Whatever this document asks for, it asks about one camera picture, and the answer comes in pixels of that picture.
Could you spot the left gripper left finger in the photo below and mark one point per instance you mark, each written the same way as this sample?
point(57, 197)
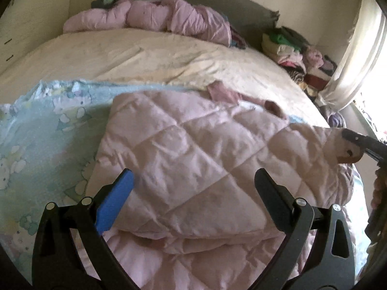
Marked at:
point(56, 263)

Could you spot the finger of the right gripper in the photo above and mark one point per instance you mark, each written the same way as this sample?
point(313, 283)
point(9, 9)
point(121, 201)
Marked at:
point(358, 139)

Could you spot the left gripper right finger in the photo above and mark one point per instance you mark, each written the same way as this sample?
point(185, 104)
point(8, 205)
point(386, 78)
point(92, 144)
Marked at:
point(316, 252)

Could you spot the pink quilted coat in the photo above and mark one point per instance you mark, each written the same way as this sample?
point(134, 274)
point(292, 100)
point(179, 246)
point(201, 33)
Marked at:
point(194, 219)

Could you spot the pile of folded clothes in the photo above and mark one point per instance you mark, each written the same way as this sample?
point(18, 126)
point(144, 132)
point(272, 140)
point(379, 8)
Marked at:
point(306, 65)

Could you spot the person's right hand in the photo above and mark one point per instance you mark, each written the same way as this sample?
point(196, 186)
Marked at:
point(379, 187)

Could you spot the plastic bag with items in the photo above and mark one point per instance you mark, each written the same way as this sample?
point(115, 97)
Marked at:
point(336, 120)

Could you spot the cream curtain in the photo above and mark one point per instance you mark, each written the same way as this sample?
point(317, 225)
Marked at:
point(359, 59)

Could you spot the blue cartoon print blanket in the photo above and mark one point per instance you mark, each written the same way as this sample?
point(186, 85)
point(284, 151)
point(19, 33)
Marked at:
point(49, 143)

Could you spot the dark grey headboard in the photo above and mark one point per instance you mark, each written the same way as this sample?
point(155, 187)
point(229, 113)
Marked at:
point(229, 3)

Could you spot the crumpled pink puffer jacket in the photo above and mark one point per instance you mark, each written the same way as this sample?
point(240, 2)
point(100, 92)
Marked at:
point(172, 16)

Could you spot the cream bed sheet mattress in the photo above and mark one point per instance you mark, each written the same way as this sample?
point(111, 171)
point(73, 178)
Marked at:
point(137, 57)

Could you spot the cream wardrobe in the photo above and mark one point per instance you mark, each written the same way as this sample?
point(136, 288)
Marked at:
point(26, 24)

